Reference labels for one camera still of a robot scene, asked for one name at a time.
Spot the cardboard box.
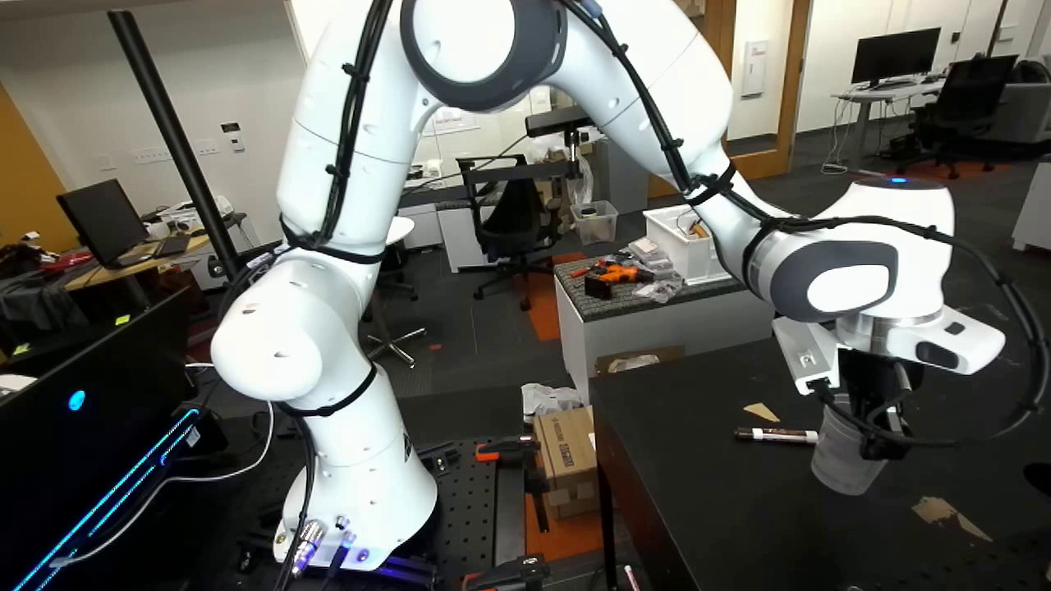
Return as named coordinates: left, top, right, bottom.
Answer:
left=531, top=403, right=603, bottom=524

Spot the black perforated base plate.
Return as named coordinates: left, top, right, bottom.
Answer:
left=415, top=436, right=531, bottom=591

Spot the wide black monitor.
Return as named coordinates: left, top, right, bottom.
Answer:
left=852, top=26, right=942, bottom=91

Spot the brown Expo marker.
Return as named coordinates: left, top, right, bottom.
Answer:
left=733, top=425, right=822, bottom=447

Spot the grey cabinet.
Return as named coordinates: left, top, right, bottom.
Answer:
left=551, top=258, right=782, bottom=408

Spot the small black monitor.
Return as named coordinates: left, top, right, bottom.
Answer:
left=57, top=178, right=153, bottom=272

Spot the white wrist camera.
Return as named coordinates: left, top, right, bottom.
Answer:
left=768, top=314, right=846, bottom=401

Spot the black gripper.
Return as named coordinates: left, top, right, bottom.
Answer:
left=817, top=352, right=918, bottom=464

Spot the white round stool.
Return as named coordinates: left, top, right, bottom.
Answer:
left=376, top=215, right=432, bottom=372

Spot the orange black power tool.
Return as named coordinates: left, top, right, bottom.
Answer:
left=583, top=258, right=649, bottom=302

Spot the black pole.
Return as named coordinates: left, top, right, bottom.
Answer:
left=106, top=8, right=247, bottom=287

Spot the white storage bin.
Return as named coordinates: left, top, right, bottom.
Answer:
left=641, top=204, right=748, bottom=289

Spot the black mesh office chair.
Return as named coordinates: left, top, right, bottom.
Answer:
left=911, top=52, right=1025, bottom=180

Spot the white cabinet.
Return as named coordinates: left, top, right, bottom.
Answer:
left=1009, top=162, right=1051, bottom=258

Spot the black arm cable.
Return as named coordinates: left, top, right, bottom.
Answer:
left=326, top=0, right=1051, bottom=452

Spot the white crumpled packing paper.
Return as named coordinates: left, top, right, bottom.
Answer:
left=521, top=381, right=592, bottom=425

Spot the clear plastic measuring cup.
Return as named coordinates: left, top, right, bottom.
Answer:
left=808, top=403, right=893, bottom=498

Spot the black computer case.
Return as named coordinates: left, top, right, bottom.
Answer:
left=0, top=287, right=213, bottom=591

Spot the orange-handled clamp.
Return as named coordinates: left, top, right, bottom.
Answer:
left=457, top=551, right=551, bottom=591
left=470, top=434, right=544, bottom=473

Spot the tan cardboard piece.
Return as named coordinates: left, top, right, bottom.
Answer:
left=596, top=344, right=687, bottom=381

